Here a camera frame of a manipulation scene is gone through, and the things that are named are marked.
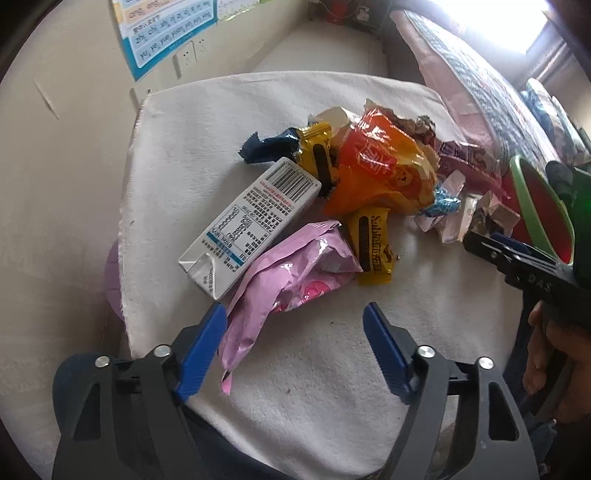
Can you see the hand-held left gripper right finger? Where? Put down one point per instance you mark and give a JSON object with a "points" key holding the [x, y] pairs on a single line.
{"points": [[388, 353]]}

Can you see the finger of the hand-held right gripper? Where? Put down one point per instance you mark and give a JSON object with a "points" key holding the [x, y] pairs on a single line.
{"points": [[485, 249], [512, 244]]}

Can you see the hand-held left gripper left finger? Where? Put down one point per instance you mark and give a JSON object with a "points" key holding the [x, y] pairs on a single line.
{"points": [[203, 355]]}

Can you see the red bin with green rim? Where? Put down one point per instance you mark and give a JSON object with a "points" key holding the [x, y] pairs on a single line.
{"points": [[540, 203]]}

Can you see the light blue candy wrapper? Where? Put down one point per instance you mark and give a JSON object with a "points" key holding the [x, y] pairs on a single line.
{"points": [[443, 201]]}

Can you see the maroon wrapper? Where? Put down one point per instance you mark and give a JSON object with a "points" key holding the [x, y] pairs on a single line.
{"points": [[466, 159]]}

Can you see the yellow black snack wrapper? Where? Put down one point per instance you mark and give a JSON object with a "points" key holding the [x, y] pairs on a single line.
{"points": [[314, 138], [375, 261]]}

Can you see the pink plastic wrapper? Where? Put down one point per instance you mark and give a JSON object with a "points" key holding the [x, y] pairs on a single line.
{"points": [[286, 267]]}

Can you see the orange snack bag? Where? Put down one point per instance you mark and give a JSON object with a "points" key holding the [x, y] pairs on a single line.
{"points": [[378, 161]]}

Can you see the foil wrapper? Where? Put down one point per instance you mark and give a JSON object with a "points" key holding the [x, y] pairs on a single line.
{"points": [[418, 128]]}

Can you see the white milk carton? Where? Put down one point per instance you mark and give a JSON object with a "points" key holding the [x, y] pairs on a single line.
{"points": [[249, 221]]}

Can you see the tan wrapper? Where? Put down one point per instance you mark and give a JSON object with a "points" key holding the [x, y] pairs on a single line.
{"points": [[334, 116]]}

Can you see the dark blue wrapper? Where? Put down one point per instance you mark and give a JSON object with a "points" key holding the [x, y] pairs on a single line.
{"points": [[263, 147]]}

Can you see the person's right hand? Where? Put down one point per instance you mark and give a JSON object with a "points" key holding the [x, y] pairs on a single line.
{"points": [[538, 350]]}

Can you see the white cloth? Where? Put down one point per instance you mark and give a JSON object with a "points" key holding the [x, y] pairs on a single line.
{"points": [[304, 383]]}

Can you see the person's dark blue trousers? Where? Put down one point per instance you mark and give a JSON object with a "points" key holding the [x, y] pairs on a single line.
{"points": [[240, 447]]}

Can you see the blue white pillow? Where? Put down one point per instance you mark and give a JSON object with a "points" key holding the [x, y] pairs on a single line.
{"points": [[554, 120]]}

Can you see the bed with patterned quilt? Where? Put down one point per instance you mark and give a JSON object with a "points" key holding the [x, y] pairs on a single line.
{"points": [[466, 78]]}

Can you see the window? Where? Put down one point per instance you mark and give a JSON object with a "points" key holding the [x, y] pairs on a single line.
{"points": [[494, 23]]}

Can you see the small white wall socket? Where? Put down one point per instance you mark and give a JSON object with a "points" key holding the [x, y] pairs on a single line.
{"points": [[140, 98]]}

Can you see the blue bordered wall poster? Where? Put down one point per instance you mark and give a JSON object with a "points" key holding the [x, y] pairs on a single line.
{"points": [[161, 27]]}

